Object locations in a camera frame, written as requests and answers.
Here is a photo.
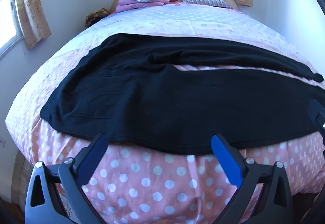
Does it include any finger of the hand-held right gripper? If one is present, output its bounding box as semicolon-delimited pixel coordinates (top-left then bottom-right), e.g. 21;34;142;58
306;99;325;139

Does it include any pink polka dot bed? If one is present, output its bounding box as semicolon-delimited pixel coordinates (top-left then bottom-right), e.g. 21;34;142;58
5;2;325;224

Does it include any brown patterned cushion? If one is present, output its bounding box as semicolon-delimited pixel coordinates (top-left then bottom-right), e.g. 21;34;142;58
85;8;110;28

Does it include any folded pink blanket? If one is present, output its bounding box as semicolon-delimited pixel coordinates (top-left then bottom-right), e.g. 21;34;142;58
115;0;170;13

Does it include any striped pillow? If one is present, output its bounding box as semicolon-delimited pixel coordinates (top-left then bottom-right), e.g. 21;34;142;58
180;0;233;9

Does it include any side window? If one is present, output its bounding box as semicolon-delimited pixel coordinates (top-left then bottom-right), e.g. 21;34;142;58
0;0;25;58

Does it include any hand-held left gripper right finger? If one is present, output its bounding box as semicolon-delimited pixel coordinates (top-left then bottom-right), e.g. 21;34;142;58
211;133;295;224

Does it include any black knit sweater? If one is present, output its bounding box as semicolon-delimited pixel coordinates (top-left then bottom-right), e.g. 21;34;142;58
40;33;325;155

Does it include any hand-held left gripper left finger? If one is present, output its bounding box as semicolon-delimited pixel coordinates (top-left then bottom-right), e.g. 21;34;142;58
25;133;109;224

